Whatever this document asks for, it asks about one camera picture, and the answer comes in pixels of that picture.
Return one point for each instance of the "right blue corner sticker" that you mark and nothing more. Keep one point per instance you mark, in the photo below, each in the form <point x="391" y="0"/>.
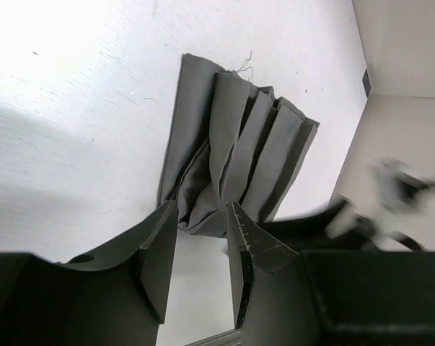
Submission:
<point x="366" y="83"/>

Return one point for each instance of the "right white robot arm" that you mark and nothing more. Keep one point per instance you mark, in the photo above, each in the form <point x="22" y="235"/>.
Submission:
<point x="399" y="192"/>

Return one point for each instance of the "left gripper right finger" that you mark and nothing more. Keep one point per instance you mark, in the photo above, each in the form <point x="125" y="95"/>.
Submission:
<point x="272" y="296"/>

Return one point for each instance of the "grey pleated skirt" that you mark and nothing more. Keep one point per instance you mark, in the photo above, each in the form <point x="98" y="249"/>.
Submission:
<point x="230" y="142"/>

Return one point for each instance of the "aluminium front rail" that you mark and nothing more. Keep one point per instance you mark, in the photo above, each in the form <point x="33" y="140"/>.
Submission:
<point x="231" y="337"/>

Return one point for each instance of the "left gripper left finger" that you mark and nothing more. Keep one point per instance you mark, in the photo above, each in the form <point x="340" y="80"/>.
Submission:
<point x="114" y="294"/>

